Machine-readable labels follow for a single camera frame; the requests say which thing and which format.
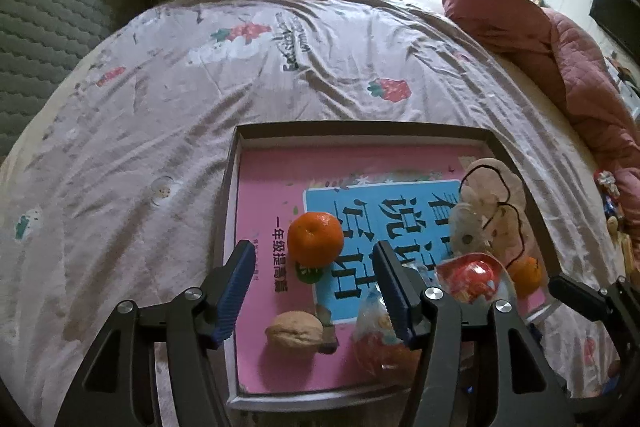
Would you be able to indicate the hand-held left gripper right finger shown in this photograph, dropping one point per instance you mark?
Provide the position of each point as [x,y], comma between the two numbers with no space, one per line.
[396,297]

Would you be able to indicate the walnut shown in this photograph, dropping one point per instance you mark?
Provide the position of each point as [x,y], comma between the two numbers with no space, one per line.
[295,331]

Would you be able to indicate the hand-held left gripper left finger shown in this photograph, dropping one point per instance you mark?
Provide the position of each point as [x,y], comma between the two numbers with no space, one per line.
[234,292]

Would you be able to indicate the large tangerine with leaf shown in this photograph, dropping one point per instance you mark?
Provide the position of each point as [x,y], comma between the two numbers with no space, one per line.
[315,237]

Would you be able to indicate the pink and blue book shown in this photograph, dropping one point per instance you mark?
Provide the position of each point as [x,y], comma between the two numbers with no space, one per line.
[270,307]

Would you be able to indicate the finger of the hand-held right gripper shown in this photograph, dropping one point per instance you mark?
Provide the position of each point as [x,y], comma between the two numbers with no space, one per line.
[585,302]

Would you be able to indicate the clear plastic snack bag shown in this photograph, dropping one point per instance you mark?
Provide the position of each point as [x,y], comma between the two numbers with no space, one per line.
[380,357]

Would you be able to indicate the small tangerine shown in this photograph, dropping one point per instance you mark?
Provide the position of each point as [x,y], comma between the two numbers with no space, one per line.
[527,277]

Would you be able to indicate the grey quilted mattress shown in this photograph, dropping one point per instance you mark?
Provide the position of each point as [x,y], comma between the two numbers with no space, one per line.
[55,22]

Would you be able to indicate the printed strawberry bed sheet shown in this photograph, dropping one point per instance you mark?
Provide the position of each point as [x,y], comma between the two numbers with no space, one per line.
[150,147]

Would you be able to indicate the red candy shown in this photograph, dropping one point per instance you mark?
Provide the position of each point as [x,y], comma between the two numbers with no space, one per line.
[470,274]

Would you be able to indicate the pink quilt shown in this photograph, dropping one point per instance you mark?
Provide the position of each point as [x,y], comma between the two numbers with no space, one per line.
[565,57]

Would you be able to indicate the small toy figure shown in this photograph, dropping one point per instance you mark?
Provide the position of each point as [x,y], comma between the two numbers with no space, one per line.
[614,223]

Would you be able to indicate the black television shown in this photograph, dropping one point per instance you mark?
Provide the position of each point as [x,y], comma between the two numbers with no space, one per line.
[617,19]

